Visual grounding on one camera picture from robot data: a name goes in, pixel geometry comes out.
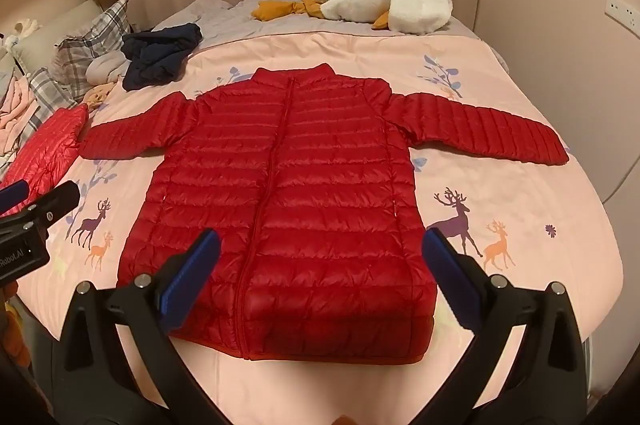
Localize plaid pillow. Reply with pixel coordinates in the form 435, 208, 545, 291
27, 0, 133, 130

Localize pink crumpled clothes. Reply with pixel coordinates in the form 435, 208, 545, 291
0, 67, 48, 168

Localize white wall socket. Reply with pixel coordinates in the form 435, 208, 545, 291
604, 0, 640, 28

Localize navy blue clothes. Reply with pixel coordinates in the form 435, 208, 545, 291
120, 22, 203, 93

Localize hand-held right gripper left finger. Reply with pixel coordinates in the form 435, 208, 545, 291
52, 228, 223, 425

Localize beige bed headboard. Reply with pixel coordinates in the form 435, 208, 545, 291
12, 0, 108, 70

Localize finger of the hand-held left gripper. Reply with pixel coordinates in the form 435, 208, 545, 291
0, 179, 32, 216
15, 181, 82, 231

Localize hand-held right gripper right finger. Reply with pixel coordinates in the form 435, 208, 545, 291
421, 227, 587, 425

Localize grey bed sheet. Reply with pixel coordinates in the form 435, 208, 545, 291
150, 0, 483, 50

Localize white goose plush toy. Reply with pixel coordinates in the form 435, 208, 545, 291
251, 0, 454, 34

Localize small orange plush doll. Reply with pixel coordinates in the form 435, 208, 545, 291
82, 82, 117, 110

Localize pink deer printed blanket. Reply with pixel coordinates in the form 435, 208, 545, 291
17, 30, 628, 425

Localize red down jacket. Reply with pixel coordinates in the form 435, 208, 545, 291
0, 104, 91, 216
77, 62, 571, 362

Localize grey rolled cloth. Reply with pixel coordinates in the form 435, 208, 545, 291
85, 51, 132, 86

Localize folded red down jacket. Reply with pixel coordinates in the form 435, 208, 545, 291
0, 104, 91, 216

